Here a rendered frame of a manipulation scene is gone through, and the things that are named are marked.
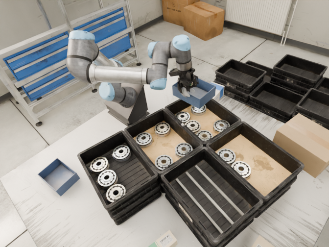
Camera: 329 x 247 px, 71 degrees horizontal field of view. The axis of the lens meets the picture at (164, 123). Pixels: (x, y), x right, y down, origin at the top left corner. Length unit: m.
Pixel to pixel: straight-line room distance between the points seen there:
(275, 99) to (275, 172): 1.24
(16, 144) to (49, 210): 1.73
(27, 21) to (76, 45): 2.58
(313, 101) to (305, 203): 1.16
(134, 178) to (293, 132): 0.96
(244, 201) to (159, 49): 0.83
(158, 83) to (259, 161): 0.72
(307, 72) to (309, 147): 1.39
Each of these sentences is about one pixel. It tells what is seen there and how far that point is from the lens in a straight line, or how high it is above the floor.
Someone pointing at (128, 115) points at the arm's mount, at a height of 0.82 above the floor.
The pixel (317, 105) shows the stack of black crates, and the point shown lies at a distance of 2.40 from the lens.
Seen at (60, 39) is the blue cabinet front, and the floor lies 0.82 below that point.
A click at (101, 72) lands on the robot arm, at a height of 1.37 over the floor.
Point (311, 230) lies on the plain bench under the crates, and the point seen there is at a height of 0.70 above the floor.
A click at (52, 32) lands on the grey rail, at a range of 2.91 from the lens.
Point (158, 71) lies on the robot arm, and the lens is 1.05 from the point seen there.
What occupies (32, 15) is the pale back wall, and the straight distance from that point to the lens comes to 3.75.
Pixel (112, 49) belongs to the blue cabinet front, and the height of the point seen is 0.43.
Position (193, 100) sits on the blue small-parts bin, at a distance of 1.28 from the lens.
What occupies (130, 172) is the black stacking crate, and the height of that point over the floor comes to 0.83.
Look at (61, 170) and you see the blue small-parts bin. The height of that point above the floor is 0.70.
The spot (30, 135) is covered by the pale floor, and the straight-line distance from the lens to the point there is 3.18.
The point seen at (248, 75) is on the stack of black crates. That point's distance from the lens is 2.57.
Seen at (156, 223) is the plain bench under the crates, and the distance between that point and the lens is 1.34.
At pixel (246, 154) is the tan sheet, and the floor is 0.83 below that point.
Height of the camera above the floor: 1.95
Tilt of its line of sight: 46 degrees down
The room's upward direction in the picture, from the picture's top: 7 degrees counter-clockwise
